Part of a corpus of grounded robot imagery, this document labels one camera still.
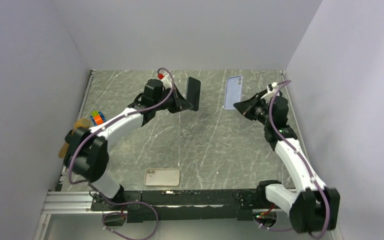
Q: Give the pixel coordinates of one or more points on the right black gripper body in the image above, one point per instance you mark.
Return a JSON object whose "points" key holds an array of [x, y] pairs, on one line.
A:
{"points": [[266, 123]]}

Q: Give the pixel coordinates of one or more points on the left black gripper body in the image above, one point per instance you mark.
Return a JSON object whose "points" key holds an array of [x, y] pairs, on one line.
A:
{"points": [[167, 104]]}

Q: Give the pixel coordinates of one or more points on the phone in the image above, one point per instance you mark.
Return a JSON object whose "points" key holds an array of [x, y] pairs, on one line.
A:
{"points": [[193, 92]]}

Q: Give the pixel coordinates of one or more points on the white phone case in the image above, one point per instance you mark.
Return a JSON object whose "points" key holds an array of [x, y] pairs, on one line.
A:
{"points": [[165, 177]]}

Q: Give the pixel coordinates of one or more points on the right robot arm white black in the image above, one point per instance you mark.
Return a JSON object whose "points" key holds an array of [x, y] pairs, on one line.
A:
{"points": [[313, 206]]}

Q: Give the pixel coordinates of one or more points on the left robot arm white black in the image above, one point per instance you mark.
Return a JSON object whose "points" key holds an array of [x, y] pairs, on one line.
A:
{"points": [[87, 154]]}

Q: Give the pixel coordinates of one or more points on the orange blue toy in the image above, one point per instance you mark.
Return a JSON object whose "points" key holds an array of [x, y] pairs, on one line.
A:
{"points": [[97, 118]]}

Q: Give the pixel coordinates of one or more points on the wooden mallet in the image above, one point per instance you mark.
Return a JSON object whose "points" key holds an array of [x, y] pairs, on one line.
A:
{"points": [[81, 123]]}

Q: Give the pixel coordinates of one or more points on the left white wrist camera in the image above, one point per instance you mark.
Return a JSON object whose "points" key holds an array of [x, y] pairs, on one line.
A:
{"points": [[166, 80]]}

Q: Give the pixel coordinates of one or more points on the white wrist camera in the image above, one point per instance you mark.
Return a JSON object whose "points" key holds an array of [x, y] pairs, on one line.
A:
{"points": [[272, 89], [166, 80]]}

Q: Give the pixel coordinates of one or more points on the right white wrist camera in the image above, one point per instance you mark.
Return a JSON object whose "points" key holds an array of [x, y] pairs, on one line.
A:
{"points": [[272, 89]]}

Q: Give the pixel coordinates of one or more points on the black base frame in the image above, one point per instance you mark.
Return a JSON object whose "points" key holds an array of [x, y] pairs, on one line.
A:
{"points": [[175, 205]]}

